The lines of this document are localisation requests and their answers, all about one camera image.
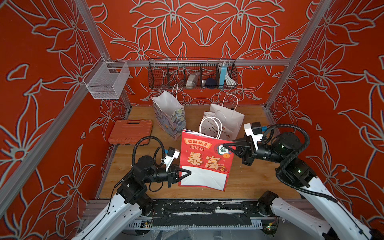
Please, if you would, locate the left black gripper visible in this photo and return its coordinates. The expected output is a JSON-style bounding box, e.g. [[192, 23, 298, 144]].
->
[[143, 164, 192, 190]]

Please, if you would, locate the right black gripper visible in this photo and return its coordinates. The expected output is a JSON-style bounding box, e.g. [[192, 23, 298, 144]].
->
[[225, 136, 287, 169]]

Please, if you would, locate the red RICH paper bag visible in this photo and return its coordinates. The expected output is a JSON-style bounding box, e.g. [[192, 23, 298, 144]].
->
[[179, 124, 234, 191]]

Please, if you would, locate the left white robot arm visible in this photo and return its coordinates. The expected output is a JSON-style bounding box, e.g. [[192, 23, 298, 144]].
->
[[74, 136, 192, 240]]

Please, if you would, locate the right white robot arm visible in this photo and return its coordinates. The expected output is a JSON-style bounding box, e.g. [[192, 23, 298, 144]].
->
[[223, 123, 384, 240]]

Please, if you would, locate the white happy day paper bag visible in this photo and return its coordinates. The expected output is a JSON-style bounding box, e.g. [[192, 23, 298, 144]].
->
[[200, 94, 245, 141]]

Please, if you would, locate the colourful patterned paper bag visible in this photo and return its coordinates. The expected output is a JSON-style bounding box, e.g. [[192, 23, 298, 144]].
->
[[152, 85, 186, 140]]

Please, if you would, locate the orange plastic tool case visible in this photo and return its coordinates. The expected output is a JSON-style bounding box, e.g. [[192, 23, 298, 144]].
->
[[108, 120, 153, 146]]

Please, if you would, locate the dark blue round object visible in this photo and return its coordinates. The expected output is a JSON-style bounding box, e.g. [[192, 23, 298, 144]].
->
[[205, 78, 217, 90]]

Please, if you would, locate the light blue box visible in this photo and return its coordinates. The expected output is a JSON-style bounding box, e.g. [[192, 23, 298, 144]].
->
[[218, 63, 227, 89]]

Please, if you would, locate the silver packet in basket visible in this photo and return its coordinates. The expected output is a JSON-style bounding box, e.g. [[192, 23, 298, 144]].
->
[[186, 72, 200, 90]]

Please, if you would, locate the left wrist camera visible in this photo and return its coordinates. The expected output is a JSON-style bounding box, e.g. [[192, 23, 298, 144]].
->
[[164, 147, 180, 171]]

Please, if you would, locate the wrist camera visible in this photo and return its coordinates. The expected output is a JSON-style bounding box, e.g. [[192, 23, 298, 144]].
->
[[244, 122, 263, 151], [164, 147, 180, 171]]

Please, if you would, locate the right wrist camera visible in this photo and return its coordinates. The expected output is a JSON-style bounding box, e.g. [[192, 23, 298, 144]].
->
[[244, 122, 263, 151]]

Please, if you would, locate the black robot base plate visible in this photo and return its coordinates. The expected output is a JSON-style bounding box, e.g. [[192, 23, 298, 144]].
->
[[148, 199, 275, 226]]

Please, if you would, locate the white slotted cable duct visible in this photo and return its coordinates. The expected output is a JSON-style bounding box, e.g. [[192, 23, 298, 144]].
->
[[124, 219, 264, 231]]

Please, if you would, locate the white cable in basket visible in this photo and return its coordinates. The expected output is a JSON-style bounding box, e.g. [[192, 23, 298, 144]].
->
[[224, 70, 237, 88]]

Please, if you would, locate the black wire wall basket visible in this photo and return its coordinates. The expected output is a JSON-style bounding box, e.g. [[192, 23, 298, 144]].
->
[[148, 57, 238, 90]]

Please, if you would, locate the white wire mesh basket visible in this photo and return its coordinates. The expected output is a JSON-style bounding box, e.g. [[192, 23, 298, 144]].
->
[[83, 57, 130, 100]]

